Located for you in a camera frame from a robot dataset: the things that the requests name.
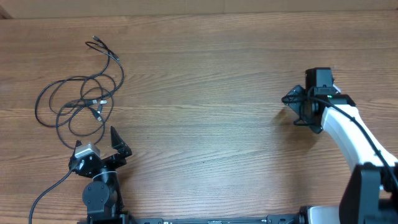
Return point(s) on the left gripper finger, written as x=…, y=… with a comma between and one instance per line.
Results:
x=73, y=157
x=118, y=144

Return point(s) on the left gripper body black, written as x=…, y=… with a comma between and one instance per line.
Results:
x=113, y=161

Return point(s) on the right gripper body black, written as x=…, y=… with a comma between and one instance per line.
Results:
x=298, y=106

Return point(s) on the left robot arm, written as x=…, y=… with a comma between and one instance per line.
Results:
x=102, y=197

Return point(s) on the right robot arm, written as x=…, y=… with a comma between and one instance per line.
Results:
x=371, y=193

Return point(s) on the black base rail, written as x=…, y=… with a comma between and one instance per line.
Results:
x=214, y=219

